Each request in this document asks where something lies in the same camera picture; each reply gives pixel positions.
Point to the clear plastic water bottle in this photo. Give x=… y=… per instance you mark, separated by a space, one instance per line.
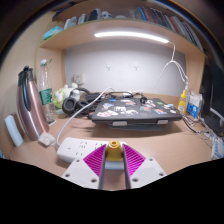
x=46 y=96

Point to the small yellow bottle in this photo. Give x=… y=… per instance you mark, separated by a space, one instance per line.
x=182 y=105

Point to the black laptop with stickers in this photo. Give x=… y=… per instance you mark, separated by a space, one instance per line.
x=133 y=111

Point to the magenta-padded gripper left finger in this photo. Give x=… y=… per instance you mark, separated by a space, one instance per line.
x=95 y=160

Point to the pink metal thermos flask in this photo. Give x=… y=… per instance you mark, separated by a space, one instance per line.
x=33 y=113

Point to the wooden shelf unit with books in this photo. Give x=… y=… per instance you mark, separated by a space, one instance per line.
x=76 y=33

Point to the white wall socket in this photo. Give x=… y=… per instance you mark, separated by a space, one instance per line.
x=78 y=79

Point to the black monitor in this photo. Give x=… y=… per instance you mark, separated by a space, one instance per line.
x=215 y=100

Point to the blue and white box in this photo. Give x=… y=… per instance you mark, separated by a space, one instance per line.
x=194 y=106

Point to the grey laptop stand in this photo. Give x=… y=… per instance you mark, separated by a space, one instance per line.
x=140 y=126

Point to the white power strip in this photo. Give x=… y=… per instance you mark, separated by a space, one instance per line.
x=73 y=148

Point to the yellow charger block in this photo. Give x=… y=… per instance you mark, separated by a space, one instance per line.
x=114 y=151

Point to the white led light bar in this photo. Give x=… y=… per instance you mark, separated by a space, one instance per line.
x=130 y=34

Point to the white cylindrical case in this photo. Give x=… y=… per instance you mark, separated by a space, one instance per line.
x=13 y=130

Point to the small white block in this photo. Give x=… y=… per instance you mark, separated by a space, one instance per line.
x=46 y=139

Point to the white pump bottle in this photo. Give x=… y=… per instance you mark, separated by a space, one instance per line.
x=186 y=91

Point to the black headphones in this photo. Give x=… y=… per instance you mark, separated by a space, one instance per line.
x=69 y=105

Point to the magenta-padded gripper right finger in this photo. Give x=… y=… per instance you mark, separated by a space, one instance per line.
x=133 y=159

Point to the green and white plush toy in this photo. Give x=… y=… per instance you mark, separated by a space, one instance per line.
x=61 y=95

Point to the white wall hook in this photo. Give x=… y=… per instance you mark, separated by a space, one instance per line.
x=108 y=66
x=136 y=66

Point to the white keyboard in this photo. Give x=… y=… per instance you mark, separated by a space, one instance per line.
x=218 y=149

